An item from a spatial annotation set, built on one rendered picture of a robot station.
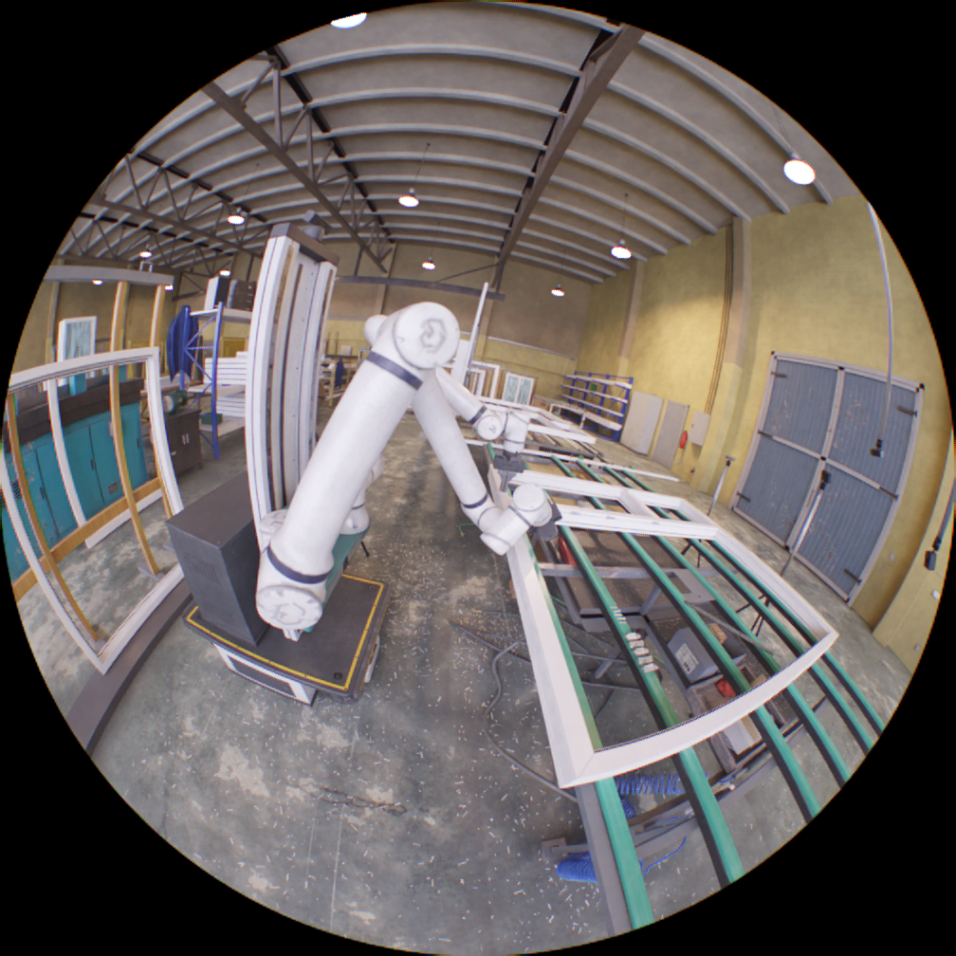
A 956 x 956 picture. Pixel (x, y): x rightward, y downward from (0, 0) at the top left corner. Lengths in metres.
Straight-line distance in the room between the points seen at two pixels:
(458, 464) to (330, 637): 0.95
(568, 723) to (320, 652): 1.03
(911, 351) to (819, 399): 2.59
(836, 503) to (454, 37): 11.04
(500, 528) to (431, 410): 0.36
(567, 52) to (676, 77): 2.01
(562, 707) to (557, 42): 8.07
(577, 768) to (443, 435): 0.75
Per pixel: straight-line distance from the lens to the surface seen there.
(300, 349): 1.09
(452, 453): 0.77
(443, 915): 1.48
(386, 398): 0.51
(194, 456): 4.12
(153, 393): 2.17
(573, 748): 0.57
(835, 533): 6.97
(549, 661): 0.65
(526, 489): 0.82
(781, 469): 7.55
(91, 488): 3.60
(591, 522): 1.41
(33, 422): 3.28
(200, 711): 1.76
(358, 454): 0.53
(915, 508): 6.86
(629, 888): 0.68
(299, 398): 1.11
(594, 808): 0.65
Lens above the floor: 1.43
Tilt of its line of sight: 20 degrees down
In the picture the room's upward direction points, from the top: 12 degrees clockwise
